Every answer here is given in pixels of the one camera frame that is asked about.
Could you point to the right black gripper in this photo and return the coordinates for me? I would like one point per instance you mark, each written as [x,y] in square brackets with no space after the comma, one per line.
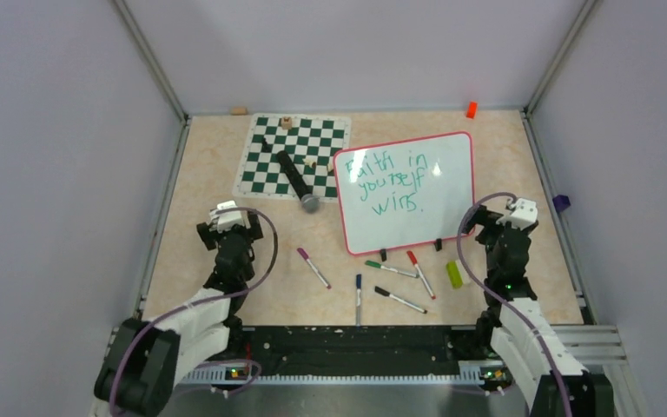
[482,216]

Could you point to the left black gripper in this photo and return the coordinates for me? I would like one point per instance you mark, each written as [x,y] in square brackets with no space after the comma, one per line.
[252,233]

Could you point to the pink framed whiteboard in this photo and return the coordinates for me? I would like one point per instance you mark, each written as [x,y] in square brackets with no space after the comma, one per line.
[406,193]

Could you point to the green marker pen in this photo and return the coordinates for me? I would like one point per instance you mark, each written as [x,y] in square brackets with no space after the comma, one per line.
[374,264]

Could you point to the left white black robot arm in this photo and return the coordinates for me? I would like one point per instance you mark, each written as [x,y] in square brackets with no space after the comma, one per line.
[147,359]

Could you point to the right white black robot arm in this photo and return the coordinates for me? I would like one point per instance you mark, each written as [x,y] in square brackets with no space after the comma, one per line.
[552,380]

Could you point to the lime green lego brick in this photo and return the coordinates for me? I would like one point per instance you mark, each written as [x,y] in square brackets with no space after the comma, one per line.
[457,275]

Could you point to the purple cap marker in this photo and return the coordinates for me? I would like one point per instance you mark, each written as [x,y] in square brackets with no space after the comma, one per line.
[302,252]

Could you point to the purple block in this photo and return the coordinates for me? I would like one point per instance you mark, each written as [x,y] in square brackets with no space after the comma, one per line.
[561,203]

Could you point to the black microphone grey head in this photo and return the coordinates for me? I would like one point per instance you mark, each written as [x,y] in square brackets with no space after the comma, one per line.
[309,202]

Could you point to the red cap marker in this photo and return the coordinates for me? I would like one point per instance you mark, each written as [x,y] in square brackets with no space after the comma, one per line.
[414,260]

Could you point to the blue cap marker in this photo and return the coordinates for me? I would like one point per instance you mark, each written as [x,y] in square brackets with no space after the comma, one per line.
[358,309]

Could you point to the green white chess mat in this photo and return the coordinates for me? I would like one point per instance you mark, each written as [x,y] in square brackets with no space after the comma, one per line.
[313,137]

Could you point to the black cap marker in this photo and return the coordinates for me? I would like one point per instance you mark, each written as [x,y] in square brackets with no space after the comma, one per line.
[381,291]

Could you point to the brown chess piece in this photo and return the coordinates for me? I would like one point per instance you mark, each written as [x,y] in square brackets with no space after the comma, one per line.
[286,122]

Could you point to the orange block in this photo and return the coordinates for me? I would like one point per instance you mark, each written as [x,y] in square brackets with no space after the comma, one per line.
[472,110]

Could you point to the wooden cork piece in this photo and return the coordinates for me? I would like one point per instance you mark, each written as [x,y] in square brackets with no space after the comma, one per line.
[239,111]

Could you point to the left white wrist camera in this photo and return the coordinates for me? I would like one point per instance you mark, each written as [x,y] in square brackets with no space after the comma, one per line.
[225,216]

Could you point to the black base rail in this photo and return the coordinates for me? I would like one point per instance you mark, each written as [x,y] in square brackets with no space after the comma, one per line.
[367,351]

